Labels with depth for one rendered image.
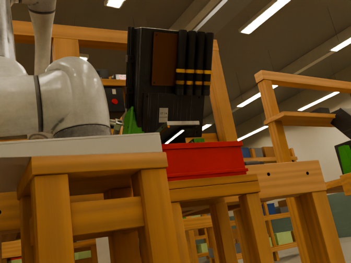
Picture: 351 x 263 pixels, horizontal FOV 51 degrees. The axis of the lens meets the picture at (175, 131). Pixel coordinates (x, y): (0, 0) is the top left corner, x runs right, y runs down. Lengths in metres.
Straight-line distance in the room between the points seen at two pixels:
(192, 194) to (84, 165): 0.38
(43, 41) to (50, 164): 0.85
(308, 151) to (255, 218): 11.31
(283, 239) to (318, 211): 6.03
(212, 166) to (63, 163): 0.52
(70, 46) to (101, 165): 1.49
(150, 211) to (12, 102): 0.43
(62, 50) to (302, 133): 10.93
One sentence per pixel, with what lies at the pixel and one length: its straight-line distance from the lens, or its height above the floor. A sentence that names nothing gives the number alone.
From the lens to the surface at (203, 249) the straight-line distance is 10.28.
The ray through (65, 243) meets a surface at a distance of 0.82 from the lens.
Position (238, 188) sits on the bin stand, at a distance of 1.19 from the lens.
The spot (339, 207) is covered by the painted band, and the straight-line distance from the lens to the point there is 12.00.
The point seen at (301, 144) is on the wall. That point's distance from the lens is 12.66.
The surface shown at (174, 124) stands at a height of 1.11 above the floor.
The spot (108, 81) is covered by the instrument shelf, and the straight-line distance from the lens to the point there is 2.08.
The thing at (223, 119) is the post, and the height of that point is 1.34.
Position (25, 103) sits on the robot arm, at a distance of 0.99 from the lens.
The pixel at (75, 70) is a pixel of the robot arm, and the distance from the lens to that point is 1.03.
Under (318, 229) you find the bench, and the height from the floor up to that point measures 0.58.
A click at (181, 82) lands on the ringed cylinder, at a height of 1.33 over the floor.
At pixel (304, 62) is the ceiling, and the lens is 10.06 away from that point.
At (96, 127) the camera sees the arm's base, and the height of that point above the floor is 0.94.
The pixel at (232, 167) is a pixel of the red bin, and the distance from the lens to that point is 1.23.
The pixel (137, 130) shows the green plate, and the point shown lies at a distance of 1.74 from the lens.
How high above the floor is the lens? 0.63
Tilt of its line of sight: 16 degrees up
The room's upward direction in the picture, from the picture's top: 10 degrees counter-clockwise
